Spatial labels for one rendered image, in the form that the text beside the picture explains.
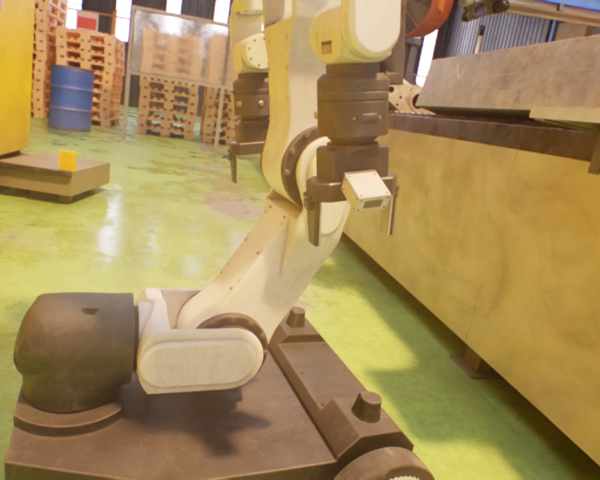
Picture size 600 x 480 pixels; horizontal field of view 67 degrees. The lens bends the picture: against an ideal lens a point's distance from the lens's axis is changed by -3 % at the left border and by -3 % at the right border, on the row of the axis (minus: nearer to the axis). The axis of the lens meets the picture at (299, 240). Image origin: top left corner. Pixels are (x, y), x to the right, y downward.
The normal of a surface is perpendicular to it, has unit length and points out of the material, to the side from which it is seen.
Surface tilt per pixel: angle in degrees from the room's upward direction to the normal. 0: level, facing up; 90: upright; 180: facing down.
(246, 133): 90
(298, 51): 115
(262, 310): 90
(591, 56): 80
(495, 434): 0
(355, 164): 90
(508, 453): 0
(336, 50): 101
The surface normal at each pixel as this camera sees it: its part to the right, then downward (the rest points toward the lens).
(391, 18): 0.36, 0.30
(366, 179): 0.16, -0.67
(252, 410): 0.16, -0.95
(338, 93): -0.48, 0.29
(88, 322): 0.36, -0.47
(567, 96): -0.93, -0.26
